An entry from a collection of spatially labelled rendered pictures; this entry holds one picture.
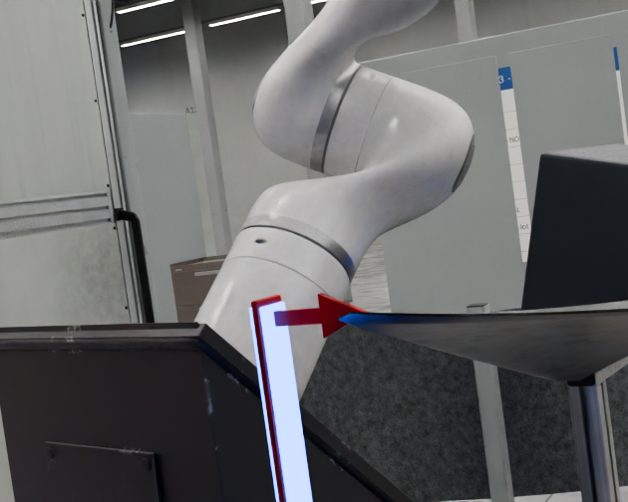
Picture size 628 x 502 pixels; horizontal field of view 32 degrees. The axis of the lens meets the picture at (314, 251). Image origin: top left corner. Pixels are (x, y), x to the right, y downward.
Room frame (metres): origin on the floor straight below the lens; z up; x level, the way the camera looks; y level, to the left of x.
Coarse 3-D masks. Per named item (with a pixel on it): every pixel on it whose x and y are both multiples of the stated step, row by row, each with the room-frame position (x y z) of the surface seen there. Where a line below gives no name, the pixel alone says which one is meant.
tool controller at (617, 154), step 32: (544, 160) 1.10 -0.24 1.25; (576, 160) 1.08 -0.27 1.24; (608, 160) 1.07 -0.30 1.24; (544, 192) 1.10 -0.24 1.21; (576, 192) 1.08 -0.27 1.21; (608, 192) 1.06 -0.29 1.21; (544, 224) 1.10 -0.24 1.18; (576, 224) 1.08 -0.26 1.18; (608, 224) 1.06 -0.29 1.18; (544, 256) 1.10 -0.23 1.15; (576, 256) 1.08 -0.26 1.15; (608, 256) 1.07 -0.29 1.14; (544, 288) 1.10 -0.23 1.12; (576, 288) 1.09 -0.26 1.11; (608, 288) 1.07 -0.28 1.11
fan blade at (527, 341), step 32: (352, 320) 0.46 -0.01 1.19; (384, 320) 0.45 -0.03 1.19; (416, 320) 0.45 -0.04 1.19; (448, 320) 0.44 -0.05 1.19; (480, 320) 0.44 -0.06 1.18; (512, 320) 0.44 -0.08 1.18; (544, 320) 0.44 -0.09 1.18; (576, 320) 0.48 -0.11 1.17; (608, 320) 0.50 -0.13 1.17; (448, 352) 0.56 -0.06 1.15; (480, 352) 0.56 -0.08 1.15; (512, 352) 0.57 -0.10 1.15; (544, 352) 0.57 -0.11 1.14; (576, 352) 0.58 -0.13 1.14; (608, 352) 0.59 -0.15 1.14
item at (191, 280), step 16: (224, 256) 7.74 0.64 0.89; (176, 272) 7.40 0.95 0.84; (192, 272) 7.35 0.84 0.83; (208, 272) 7.28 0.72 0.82; (176, 288) 7.41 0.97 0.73; (192, 288) 7.36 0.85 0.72; (208, 288) 7.30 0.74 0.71; (176, 304) 7.41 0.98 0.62; (192, 304) 7.36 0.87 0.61; (192, 320) 7.36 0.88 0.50
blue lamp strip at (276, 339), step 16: (272, 304) 0.59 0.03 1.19; (272, 320) 0.59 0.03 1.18; (272, 336) 0.59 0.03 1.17; (288, 336) 0.60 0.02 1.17; (272, 352) 0.58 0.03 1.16; (288, 352) 0.60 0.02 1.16; (272, 368) 0.58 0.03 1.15; (288, 368) 0.59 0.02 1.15; (272, 384) 0.58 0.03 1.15; (288, 384) 0.59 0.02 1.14; (288, 400) 0.59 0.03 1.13; (288, 416) 0.59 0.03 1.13; (288, 432) 0.59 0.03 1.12; (288, 448) 0.59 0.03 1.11; (304, 448) 0.60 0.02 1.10; (288, 464) 0.58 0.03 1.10; (304, 464) 0.60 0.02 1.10; (288, 480) 0.58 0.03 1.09; (304, 480) 0.59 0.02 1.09; (288, 496) 0.58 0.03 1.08; (304, 496) 0.59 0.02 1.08
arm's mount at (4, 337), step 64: (0, 384) 0.96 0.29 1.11; (64, 384) 0.89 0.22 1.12; (128, 384) 0.83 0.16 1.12; (192, 384) 0.77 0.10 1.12; (256, 384) 0.79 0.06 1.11; (64, 448) 0.89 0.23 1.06; (128, 448) 0.83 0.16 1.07; (192, 448) 0.78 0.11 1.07; (256, 448) 0.79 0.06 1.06; (320, 448) 0.84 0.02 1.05
